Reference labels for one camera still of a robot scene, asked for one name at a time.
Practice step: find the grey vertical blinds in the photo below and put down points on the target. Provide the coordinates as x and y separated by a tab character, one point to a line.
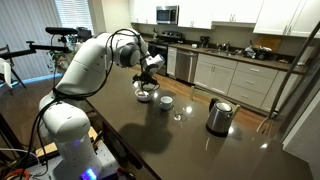
20	23

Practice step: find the dish rack with items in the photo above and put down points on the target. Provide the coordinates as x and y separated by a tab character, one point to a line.
258	52

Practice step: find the small clear glass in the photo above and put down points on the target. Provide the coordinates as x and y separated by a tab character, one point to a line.
178	116

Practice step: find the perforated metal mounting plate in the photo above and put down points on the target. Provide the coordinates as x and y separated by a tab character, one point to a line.
106	163

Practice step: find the narrow white cabinet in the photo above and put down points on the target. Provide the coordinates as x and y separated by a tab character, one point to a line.
171	61

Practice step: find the mixed nuts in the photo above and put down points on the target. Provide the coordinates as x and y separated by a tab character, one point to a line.
143	95

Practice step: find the white cup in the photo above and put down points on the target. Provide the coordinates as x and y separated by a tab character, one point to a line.
166	104

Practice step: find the stainless dishwasher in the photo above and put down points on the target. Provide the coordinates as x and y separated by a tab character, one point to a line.
186	66

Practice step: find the black camera boom stand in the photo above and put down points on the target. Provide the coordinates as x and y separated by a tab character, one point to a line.
20	52

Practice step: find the wooden cutting board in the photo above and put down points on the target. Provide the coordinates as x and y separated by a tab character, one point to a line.
271	41

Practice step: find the white paper towel roll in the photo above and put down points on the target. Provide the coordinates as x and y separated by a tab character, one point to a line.
305	55

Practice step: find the stainless microwave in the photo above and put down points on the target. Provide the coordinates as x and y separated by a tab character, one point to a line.
166	15

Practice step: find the black coffee maker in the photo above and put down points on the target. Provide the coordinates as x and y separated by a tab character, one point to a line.
204	42

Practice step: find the black stereo camera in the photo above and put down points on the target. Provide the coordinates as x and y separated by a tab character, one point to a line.
61	30

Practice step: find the stainless steel kettle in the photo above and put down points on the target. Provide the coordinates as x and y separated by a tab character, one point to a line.
220	120

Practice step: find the green house plant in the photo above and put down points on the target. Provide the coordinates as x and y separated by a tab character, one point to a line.
58	60

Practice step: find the white window blinds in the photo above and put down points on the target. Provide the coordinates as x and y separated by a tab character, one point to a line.
73	15

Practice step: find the dark kitchen countertop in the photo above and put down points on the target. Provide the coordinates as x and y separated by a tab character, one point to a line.
266	63

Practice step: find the metal sink faucet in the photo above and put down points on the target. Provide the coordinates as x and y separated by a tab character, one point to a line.
226	46

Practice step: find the white upper cabinets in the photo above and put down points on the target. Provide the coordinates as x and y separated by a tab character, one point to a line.
143	11
276	16
196	13

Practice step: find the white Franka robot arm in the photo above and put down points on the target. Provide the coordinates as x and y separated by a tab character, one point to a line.
90	63

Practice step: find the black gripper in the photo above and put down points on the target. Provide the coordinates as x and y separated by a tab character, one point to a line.
145	79

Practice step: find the white bowl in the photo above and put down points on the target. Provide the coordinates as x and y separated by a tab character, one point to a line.
150	96

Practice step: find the white lower cabinets with drawers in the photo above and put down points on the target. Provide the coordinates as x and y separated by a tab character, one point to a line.
253	83

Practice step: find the black stainless stove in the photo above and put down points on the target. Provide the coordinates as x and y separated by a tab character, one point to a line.
171	36

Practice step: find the small white container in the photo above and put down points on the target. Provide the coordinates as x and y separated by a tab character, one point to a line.
194	46

